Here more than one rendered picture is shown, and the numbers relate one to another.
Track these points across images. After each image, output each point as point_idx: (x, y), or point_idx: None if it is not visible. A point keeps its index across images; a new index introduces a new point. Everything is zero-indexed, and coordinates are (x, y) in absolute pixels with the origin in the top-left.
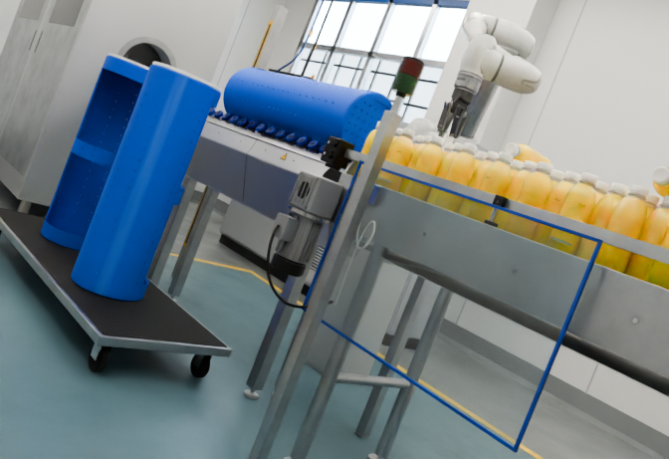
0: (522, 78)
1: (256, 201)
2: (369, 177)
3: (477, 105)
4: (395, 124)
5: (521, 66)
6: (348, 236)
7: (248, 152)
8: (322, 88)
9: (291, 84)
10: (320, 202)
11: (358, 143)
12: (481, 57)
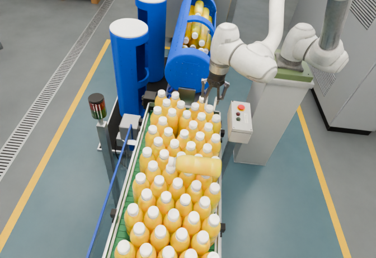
0: (245, 74)
1: None
2: (103, 151)
3: (325, 28)
4: (102, 131)
5: (245, 62)
6: (108, 170)
7: None
8: (175, 38)
9: (178, 25)
10: (125, 135)
11: (183, 83)
12: (215, 50)
